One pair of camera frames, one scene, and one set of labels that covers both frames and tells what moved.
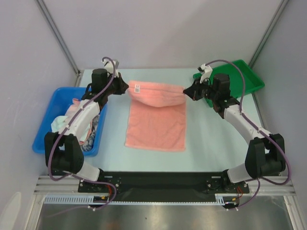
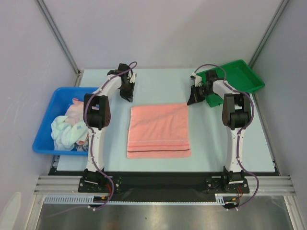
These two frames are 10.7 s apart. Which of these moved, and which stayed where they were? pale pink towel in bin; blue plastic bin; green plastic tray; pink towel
Moved: pink towel
Stayed: blue plastic bin; green plastic tray; pale pink towel in bin
